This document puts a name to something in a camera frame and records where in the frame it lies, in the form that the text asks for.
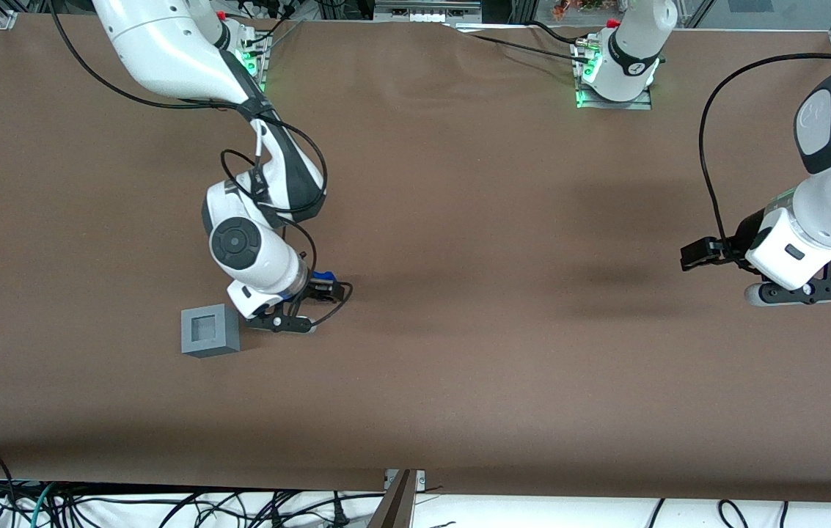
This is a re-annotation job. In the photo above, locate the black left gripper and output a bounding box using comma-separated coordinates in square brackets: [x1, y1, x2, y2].
[681, 208, 783, 273]

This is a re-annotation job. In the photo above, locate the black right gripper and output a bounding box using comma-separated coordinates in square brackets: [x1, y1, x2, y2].
[288, 277, 350, 307]

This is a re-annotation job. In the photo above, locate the gray square base block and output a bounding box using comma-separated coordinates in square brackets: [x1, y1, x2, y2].
[180, 303, 241, 359]

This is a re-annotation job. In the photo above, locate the brown table cover sheet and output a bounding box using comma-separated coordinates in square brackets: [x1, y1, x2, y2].
[0, 13, 831, 504]

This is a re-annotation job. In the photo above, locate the orange background item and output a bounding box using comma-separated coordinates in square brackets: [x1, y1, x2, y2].
[551, 0, 608, 20]

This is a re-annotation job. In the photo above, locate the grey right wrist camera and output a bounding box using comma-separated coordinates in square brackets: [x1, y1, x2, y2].
[245, 313, 318, 336]

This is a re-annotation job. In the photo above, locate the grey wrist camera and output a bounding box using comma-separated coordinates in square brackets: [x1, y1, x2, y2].
[744, 277, 831, 307]
[245, 313, 318, 336]

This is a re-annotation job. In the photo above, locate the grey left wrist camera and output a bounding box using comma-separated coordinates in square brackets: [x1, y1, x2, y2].
[744, 277, 831, 307]

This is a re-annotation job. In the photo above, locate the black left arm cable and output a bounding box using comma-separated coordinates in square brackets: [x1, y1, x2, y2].
[698, 53, 831, 254]

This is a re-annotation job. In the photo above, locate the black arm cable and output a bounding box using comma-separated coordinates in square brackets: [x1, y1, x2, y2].
[48, 0, 354, 328]
[698, 53, 831, 254]

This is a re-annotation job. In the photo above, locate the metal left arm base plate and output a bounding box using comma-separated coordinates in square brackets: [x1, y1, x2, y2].
[574, 40, 654, 111]

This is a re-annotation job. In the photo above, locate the small metal mounting bracket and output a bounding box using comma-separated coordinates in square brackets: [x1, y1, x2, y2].
[384, 469, 428, 492]

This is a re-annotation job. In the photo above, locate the aluminium profile post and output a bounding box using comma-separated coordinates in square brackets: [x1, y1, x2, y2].
[367, 469, 420, 528]

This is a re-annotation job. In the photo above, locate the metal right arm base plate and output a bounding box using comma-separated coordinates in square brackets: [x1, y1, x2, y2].
[239, 26, 270, 94]

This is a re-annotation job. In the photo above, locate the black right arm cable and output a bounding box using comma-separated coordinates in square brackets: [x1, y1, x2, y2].
[48, 0, 354, 328]

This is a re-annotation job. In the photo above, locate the short black table cable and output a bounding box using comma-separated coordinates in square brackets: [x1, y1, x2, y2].
[525, 20, 592, 46]

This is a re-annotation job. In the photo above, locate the black base connector cable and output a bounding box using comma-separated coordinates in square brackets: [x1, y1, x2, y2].
[239, 6, 307, 56]

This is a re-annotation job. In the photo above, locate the long black table cable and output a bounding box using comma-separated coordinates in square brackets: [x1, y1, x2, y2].
[455, 29, 599, 64]

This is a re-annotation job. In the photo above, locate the grey metal rail unit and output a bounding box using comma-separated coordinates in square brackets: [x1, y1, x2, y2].
[373, 0, 483, 24]

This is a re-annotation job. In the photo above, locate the green floor cable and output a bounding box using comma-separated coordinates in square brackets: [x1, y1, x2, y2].
[18, 482, 58, 528]

